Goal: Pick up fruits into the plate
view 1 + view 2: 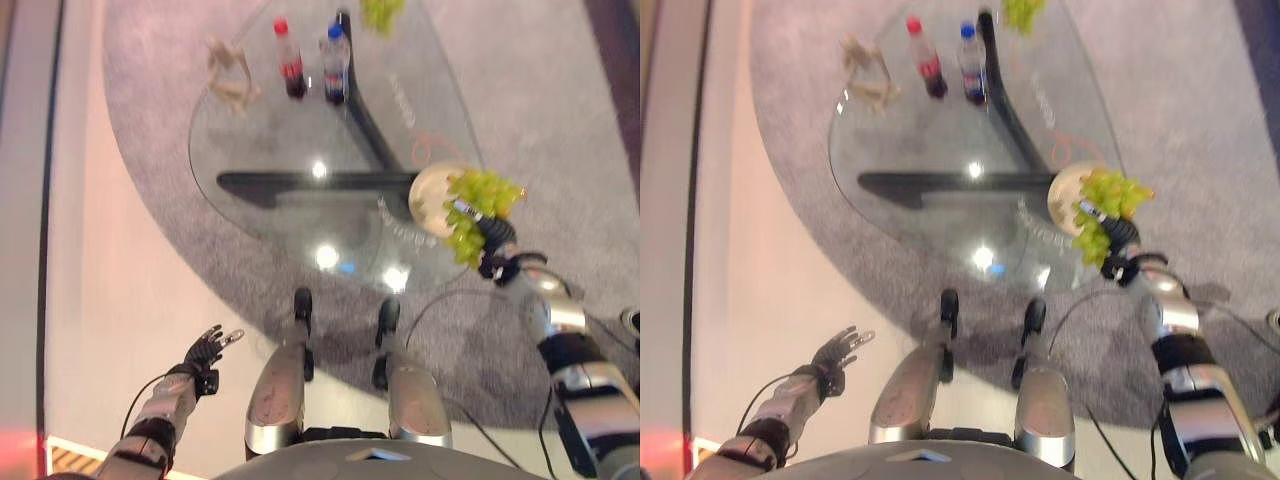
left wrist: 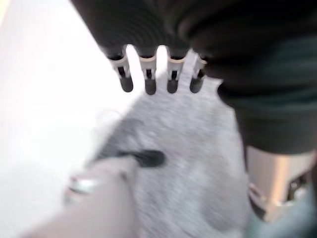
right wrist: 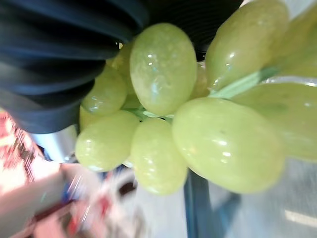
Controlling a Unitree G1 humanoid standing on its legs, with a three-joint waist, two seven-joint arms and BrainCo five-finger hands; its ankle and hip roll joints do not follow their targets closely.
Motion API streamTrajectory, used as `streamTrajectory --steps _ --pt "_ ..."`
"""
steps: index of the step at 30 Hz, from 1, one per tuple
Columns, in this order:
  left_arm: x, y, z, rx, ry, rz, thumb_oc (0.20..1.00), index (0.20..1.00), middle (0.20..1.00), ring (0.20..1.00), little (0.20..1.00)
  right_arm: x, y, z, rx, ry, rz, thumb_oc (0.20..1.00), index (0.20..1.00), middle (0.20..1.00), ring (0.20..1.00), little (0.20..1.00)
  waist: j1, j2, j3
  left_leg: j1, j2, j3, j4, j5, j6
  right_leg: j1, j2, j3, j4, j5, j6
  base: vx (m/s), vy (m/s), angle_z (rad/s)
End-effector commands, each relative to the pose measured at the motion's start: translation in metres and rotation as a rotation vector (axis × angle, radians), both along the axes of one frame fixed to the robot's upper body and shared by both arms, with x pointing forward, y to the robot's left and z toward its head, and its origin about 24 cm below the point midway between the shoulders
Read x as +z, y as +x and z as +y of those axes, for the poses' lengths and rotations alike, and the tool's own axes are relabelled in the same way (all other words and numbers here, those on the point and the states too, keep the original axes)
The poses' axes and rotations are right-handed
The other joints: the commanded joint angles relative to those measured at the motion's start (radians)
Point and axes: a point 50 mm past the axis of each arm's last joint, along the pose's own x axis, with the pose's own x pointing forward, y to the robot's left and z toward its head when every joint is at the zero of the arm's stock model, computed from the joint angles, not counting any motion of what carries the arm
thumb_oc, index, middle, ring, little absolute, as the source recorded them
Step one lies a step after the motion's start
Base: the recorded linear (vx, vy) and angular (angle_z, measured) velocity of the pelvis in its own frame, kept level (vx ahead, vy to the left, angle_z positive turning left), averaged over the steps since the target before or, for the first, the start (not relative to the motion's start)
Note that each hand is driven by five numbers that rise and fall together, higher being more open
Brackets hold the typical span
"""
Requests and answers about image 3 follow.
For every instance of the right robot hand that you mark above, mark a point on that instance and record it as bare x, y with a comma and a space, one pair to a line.
49, 49

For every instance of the green grape bunch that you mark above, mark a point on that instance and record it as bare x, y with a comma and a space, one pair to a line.
193, 119

